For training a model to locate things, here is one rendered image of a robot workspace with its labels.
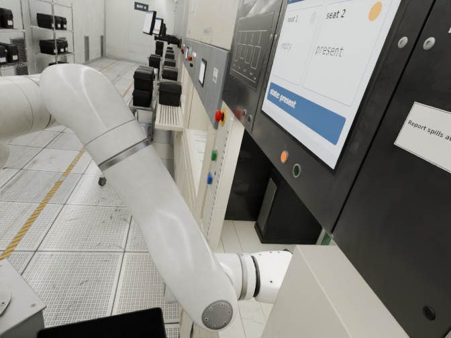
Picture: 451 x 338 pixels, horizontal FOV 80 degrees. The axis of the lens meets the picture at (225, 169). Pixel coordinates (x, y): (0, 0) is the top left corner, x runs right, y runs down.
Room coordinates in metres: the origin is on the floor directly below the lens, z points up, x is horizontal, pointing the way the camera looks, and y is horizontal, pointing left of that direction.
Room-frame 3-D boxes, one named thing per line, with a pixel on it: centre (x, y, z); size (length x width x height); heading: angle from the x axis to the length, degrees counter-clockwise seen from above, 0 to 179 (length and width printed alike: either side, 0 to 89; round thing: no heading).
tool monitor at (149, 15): (3.72, 1.14, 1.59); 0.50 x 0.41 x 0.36; 106
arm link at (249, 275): (0.39, -0.07, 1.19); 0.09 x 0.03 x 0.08; 16
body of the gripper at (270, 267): (0.40, -0.13, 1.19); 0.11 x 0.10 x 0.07; 106
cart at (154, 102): (4.51, 1.61, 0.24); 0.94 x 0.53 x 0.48; 15
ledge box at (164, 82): (3.27, 0.85, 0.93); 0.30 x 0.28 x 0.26; 13
